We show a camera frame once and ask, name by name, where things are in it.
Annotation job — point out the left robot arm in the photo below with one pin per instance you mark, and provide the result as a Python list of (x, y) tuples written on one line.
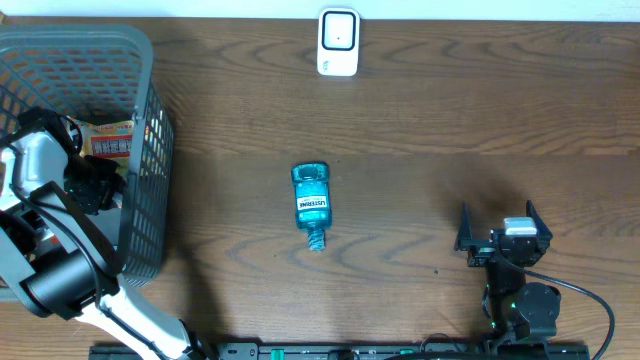
[(55, 259)]

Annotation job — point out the yellow snack bag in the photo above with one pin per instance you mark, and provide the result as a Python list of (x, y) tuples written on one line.
[(109, 141)]

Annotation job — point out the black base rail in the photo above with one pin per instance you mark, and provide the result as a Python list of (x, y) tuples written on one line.
[(253, 351)]

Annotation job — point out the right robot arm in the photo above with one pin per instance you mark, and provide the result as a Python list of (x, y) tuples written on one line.
[(521, 312)]

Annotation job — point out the grey plastic shopping basket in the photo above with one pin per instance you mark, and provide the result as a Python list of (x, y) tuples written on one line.
[(100, 74)]

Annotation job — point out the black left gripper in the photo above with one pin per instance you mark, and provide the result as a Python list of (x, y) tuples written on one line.
[(104, 168)]

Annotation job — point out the blue mouthwash bottle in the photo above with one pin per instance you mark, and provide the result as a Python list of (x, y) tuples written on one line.
[(313, 213)]

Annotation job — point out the white barcode scanner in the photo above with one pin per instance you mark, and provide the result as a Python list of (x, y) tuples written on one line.
[(338, 42)]

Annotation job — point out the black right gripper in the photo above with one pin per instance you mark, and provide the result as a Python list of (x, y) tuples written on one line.
[(482, 252)]

